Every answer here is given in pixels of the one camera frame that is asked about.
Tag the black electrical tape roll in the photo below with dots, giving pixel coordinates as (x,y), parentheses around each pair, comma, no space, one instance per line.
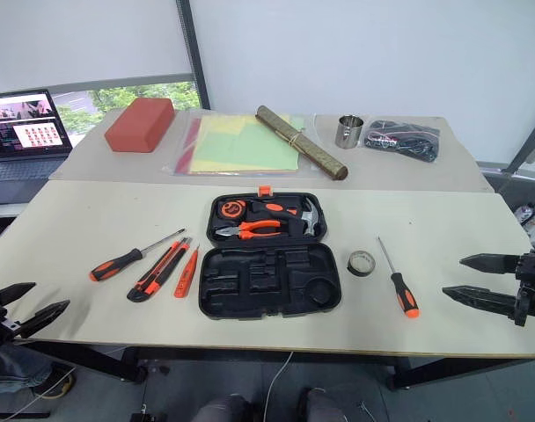
(352,267)

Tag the orange black tape measure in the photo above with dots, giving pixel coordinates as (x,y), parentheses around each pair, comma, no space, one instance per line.
(232,208)

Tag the black window frame post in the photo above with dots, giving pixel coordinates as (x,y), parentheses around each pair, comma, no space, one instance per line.
(192,53)

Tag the orange voltage tester pen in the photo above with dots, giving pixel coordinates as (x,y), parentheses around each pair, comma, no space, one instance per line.
(186,277)

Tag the rolled bamboo mat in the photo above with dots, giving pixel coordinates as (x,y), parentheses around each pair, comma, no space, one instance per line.
(302,143)

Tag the black table frame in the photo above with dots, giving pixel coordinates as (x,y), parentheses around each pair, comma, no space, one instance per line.
(250,354)

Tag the orange black utility knife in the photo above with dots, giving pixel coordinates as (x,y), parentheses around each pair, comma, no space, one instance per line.
(155,274)

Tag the person's blue jeans leg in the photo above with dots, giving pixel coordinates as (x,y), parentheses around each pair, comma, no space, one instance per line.
(12,367)

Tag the black plastic tool case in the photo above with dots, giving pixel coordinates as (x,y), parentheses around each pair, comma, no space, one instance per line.
(267,285)

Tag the clear bag of coloured paper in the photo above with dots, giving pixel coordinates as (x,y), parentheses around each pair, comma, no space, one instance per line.
(241,149)

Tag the grey rounded shape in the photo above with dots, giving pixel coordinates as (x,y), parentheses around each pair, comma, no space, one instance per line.
(320,406)
(221,409)

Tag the orange and black screwdriver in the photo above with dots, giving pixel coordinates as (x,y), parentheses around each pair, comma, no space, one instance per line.
(118,266)
(404,294)

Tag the black slanted metal stand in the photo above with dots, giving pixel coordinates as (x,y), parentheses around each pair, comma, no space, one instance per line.
(527,140)

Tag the stainless steel cup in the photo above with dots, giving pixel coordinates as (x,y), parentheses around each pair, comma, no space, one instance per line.
(349,134)

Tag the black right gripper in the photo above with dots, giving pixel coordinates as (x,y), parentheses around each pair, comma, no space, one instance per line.
(533,285)

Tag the open laptop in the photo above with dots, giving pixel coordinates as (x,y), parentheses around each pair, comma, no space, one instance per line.
(30,132)

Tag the steel claw hammer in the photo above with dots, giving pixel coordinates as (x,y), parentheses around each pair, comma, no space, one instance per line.
(309,215)

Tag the red rectangular block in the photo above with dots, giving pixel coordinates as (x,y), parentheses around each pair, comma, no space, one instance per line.
(137,125)

